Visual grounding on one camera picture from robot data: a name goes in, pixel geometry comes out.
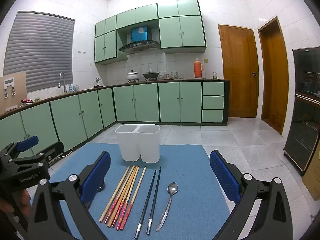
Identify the small green jar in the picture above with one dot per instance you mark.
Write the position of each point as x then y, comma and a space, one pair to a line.
37, 98

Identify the patterned jar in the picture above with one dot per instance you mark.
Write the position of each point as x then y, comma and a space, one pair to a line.
174, 75

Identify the black chopstick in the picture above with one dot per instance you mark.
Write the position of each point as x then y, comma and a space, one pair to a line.
154, 201
145, 205

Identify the blue mat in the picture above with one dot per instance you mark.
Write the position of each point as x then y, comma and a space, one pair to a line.
190, 170

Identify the green base cabinets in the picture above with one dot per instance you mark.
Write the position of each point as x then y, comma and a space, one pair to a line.
147, 102

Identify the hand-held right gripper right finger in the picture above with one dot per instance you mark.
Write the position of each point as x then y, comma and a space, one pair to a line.
223, 177

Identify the wall hooks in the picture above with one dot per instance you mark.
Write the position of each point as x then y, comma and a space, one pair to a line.
81, 52

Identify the red cloth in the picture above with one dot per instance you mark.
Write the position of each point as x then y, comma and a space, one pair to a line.
27, 102

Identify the dark glass cabinet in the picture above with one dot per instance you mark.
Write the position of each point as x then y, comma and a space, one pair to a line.
305, 130

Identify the grey window blind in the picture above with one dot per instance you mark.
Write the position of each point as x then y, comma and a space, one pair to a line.
40, 52

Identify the plain wooden door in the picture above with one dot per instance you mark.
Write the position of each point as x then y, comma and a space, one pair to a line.
273, 80

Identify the person's left hand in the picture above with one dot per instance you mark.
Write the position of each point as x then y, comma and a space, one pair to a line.
6, 205

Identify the white cooking pot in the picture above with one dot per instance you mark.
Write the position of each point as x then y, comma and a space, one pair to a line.
132, 76

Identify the teal bottle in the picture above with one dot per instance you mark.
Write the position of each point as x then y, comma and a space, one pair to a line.
71, 88

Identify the metal faucet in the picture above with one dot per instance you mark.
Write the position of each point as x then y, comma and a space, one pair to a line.
64, 85

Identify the metal kettle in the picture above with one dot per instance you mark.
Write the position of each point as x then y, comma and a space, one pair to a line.
98, 81

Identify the white bracket device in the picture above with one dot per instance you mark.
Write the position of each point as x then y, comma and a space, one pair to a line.
8, 82

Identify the orange thermos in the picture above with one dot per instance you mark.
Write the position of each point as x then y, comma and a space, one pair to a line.
198, 70

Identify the green wall cabinet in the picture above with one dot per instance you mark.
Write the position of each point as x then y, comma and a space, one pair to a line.
182, 30
136, 15
105, 47

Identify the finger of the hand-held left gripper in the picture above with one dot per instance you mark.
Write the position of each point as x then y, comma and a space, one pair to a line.
56, 150
27, 143

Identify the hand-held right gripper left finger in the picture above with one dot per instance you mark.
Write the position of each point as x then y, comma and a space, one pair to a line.
96, 177

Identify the clear plastic bottle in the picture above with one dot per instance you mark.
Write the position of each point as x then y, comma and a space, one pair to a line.
77, 87

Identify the white double utensil holder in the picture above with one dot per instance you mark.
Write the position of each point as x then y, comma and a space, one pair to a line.
130, 145

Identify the wooden board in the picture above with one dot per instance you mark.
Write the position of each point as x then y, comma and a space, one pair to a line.
20, 100

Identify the cardboard box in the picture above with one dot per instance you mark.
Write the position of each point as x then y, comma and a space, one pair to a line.
313, 180

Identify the metal spoon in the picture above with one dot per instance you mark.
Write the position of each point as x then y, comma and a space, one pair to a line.
172, 188

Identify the range hood blue cover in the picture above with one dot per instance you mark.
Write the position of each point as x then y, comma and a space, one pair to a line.
138, 45

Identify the black wok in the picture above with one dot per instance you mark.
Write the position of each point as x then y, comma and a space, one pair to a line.
150, 75

